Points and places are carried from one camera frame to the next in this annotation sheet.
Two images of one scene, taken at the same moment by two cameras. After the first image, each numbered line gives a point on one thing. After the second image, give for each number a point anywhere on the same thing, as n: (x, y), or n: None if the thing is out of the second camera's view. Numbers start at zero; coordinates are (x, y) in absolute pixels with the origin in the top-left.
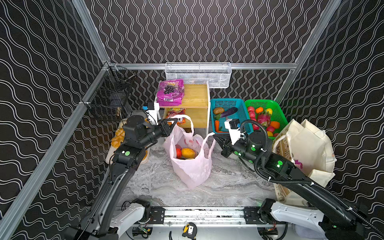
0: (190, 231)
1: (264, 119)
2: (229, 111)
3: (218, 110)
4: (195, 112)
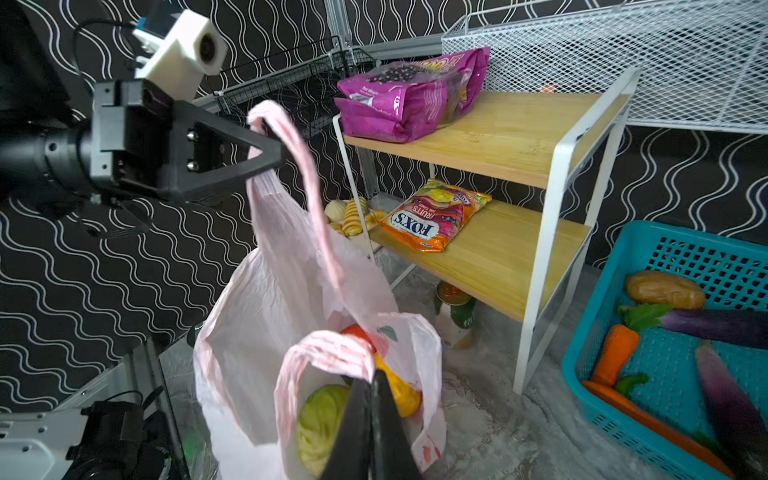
0: None
1: None
2: (748, 327)
3: (667, 288)
4: (499, 207)
